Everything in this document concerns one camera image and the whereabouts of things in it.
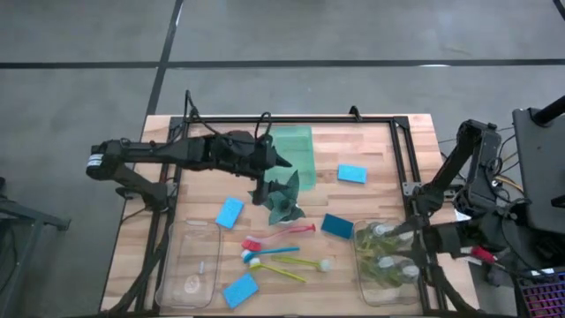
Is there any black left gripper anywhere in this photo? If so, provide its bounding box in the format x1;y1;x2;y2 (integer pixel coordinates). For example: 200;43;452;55
246;134;293;205

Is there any backlit keyboard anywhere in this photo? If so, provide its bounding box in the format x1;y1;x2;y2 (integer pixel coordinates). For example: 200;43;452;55
514;271;565;318

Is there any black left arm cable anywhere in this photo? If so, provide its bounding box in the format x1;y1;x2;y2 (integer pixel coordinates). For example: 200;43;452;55
184;89;273;133

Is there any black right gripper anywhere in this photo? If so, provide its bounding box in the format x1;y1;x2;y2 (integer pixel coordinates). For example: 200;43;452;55
388;219;463;277

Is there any black metal table frame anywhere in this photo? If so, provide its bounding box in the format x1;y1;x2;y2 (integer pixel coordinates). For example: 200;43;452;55
100;113;483;318

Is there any dark teal sponge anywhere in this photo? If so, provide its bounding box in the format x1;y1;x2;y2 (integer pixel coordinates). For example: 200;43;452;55
320;213;356;240

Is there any snake plant in white pot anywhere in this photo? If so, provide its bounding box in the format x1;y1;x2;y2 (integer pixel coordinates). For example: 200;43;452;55
247;170;307;227

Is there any yellow-green dish brush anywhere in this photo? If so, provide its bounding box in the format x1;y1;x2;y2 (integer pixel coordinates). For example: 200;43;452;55
270;254;333;273
248;257;308;284

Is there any blue dish brush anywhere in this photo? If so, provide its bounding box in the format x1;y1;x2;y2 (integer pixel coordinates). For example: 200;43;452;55
240;246;301;264

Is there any red dish brush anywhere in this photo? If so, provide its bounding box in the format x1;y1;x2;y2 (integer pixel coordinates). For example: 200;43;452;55
240;223;317;253

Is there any yellow dish soap pump bottle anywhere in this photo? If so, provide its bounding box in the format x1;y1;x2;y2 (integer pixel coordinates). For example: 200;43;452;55
356;222;401;255
359;252;398;288
388;260;420;288

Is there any clear plastic bin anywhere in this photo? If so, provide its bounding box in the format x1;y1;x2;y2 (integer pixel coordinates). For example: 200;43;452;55
154;219;223;310
351;219;423;307

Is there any light blue sponge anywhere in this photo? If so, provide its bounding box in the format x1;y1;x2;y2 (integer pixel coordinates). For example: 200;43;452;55
336;163;369;185
221;271;260;310
215;196;245;231

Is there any red object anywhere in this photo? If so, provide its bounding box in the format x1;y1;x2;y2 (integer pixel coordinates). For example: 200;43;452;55
470;246;498;265

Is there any black metal stand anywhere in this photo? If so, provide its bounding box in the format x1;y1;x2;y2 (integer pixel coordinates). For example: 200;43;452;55
0;176;72;318

